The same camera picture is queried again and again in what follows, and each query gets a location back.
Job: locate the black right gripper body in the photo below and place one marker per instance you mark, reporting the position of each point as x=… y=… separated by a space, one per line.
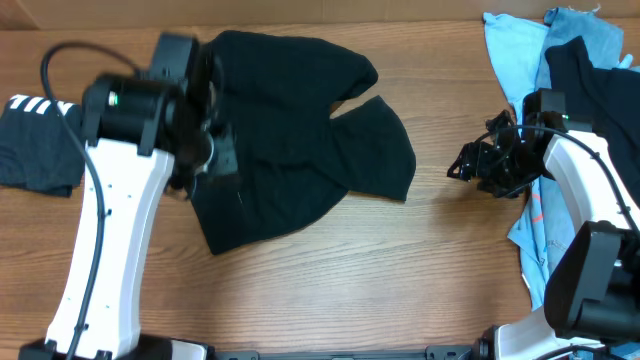
x=484 y=163

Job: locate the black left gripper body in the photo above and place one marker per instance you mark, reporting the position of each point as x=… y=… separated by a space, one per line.
x=198 y=153

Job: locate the black shorts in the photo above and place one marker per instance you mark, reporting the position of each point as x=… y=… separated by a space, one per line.
x=295 y=159

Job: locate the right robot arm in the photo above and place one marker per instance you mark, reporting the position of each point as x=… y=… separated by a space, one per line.
x=592 y=298

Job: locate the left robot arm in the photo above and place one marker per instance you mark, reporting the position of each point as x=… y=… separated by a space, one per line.
x=142 y=134

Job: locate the light blue shirt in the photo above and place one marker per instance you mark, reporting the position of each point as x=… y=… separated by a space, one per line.
x=514 y=46

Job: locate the black garment in pile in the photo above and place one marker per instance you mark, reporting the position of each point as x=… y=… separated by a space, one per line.
x=609 y=97

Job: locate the blue denim jeans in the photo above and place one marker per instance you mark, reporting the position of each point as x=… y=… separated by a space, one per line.
x=604 y=43

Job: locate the folded black shirt white letters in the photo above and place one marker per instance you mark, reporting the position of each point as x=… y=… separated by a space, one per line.
x=37 y=153

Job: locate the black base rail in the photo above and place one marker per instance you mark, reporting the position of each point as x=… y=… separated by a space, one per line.
x=432 y=352

